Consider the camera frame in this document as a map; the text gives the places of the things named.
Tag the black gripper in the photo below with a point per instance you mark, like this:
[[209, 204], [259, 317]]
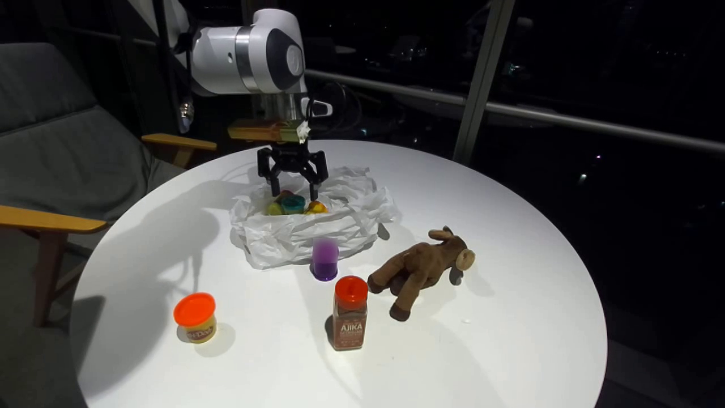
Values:
[[290, 156]]

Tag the teal lid play-doh tub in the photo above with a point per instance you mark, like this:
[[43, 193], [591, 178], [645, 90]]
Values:
[[290, 203]]

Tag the white plastic bag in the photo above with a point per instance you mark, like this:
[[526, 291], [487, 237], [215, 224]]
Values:
[[355, 206]]

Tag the purple lid play-doh tub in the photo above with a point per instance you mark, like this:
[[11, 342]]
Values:
[[325, 260]]

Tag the brown plush moose toy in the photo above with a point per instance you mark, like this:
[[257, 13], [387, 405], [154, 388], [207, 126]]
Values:
[[407, 272]]

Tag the spice jar red lid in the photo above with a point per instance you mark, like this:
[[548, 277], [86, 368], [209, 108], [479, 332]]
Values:
[[348, 315]]

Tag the orange lid play-doh tub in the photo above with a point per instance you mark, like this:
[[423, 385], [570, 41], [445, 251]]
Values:
[[194, 315]]

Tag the yellow lid play-doh tub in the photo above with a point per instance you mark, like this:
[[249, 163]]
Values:
[[314, 206]]

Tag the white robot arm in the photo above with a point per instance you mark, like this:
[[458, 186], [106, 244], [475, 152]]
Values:
[[260, 58]]

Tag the magenta lid play-doh tub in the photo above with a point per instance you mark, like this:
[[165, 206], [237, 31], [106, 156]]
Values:
[[273, 210]]

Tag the metal window railing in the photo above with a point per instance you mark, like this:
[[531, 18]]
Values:
[[475, 102]]

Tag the grey wooden armchair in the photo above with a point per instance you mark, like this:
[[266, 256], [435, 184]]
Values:
[[65, 163]]

